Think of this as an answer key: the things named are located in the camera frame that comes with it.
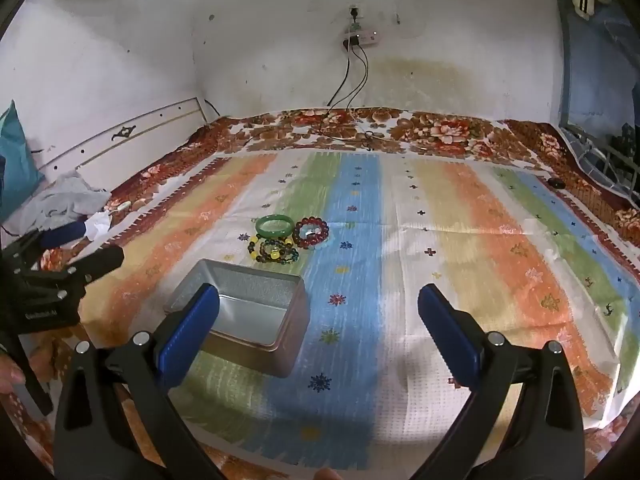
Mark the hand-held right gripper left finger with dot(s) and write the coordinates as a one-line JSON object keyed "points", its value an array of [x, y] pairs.
{"points": [[191, 330]]}

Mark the person's left hand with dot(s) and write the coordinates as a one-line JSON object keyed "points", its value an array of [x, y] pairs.
{"points": [[7, 375]]}

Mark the white bed headboard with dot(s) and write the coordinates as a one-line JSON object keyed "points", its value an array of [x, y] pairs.
{"points": [[150, 127]]}

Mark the striped pastel bed cloth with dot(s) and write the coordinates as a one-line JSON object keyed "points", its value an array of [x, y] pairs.
{"points": [[450, 240]]}

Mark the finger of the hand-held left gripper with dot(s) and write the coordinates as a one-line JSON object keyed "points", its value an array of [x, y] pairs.
{"points": [[62, 235], [100, 260]]}

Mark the green jade bangle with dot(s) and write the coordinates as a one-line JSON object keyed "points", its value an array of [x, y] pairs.
{"points": [[274, 217]]}

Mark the silver metal tin box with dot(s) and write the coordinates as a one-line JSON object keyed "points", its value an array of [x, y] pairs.
{"points": [[250, 305]]}

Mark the teal pillow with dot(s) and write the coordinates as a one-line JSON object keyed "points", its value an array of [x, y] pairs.
{"points": [[17, 160]]}

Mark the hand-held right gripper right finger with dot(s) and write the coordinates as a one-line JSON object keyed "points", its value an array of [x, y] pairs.
{"points": [[446, 330]]}

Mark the white crumpled tissue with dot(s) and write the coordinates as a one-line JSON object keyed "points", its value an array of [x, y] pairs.
{"points": [[97, 225]]}

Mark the grey crumpled cloth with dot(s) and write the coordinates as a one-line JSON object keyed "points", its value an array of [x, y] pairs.
{"points": [[60, 200]]}

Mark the window with blue film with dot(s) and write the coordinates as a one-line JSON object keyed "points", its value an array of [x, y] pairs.
{"points": [[595, 85]]}

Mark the wall socket with plug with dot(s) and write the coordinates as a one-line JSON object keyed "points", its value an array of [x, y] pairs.
{"points": [[355, 12]]}

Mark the white power strip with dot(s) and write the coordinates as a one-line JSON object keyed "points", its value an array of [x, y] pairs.
{"points": [[362, 39]]}

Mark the small black object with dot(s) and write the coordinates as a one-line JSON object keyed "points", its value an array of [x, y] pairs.
{"points": [[556, 183]]}

